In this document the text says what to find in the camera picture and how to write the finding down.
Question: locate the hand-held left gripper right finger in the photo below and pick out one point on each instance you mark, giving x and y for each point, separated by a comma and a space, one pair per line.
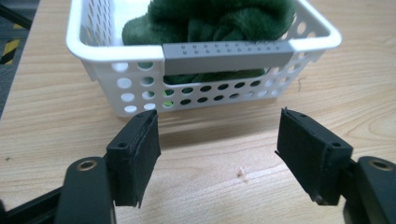
311, 155

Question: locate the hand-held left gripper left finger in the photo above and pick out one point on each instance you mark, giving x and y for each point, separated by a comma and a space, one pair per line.
132, 158

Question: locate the white perforated plastic basket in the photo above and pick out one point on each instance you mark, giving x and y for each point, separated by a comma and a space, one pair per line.
137, 81

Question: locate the dark green cloth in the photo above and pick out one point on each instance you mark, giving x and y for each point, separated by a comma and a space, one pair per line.
211, 21

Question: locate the black and yellow striped tape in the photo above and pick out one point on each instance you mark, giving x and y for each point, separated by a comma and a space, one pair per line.
9, 51

